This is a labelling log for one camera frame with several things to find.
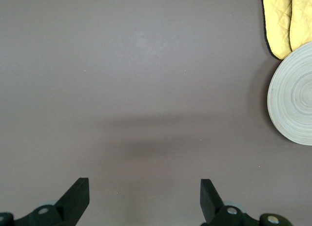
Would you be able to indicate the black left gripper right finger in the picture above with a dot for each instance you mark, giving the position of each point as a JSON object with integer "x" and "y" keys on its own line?
{"x": 214, "y": 209}

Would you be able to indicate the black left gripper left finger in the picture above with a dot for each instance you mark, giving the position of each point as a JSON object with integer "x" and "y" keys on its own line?
{"x": 70, "y": 206}

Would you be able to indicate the round wooden plate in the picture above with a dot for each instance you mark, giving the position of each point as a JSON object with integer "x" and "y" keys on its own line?
{"x": 295, "y": 97}

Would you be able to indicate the yellow quilted oven mitt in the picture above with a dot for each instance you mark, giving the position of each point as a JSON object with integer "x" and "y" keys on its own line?
{"x": 276, "y": 24}
{"x": 302, "y": 21}

